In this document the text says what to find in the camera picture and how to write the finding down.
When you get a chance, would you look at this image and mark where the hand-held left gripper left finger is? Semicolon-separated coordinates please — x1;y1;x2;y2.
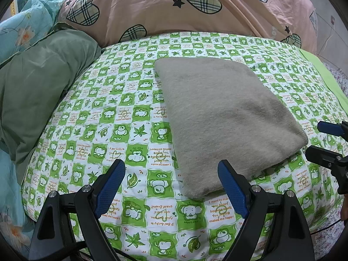
28;159;126;261

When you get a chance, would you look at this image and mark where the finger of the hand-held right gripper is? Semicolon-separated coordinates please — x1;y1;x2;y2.
305;145;348;195
317;120;348;142

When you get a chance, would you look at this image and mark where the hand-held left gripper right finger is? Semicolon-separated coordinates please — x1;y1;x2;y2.
217;160;316;261

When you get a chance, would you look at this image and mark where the beige small garment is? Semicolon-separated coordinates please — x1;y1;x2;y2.
154;57;309;199

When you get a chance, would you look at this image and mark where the green white printed bed sheet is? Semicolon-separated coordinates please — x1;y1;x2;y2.
20;31;348;261

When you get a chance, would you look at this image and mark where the teal floral bed sheet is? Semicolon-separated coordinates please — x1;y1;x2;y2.
0;148;37;253

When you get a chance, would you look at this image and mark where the plain green quilt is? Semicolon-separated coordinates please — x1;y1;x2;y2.
0;23;103;184

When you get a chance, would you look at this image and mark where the pink heart print quilt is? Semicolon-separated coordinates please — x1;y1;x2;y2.
56;0;318;55

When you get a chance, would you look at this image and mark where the light blue floral blanket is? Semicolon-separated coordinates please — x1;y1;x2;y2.
0;0;75;64

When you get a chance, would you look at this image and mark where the black cable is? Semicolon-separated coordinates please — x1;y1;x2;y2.
310;217;346;235

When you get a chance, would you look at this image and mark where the white cable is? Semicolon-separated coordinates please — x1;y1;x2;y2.
317;22;334;58

